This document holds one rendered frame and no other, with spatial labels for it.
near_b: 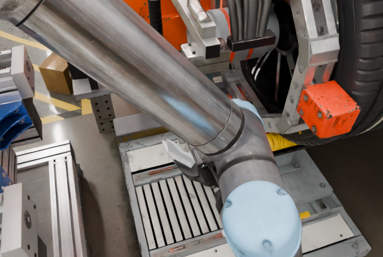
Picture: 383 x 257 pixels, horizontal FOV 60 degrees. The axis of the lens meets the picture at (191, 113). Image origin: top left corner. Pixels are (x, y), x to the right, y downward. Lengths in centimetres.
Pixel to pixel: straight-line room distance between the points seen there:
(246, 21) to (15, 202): 54
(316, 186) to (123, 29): 118
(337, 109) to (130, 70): 47
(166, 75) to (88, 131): 155
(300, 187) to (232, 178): 98
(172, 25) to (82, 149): 81
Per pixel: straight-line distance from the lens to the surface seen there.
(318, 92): 71
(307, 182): 139
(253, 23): 65
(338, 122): 70
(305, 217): 136
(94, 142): 179
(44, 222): 135
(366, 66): 71
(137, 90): 32
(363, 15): 69
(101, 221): 153
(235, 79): 112
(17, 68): 102
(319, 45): 68
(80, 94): 138
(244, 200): 35
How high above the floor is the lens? 132
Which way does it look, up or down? 45 degrees down
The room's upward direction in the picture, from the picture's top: straight up
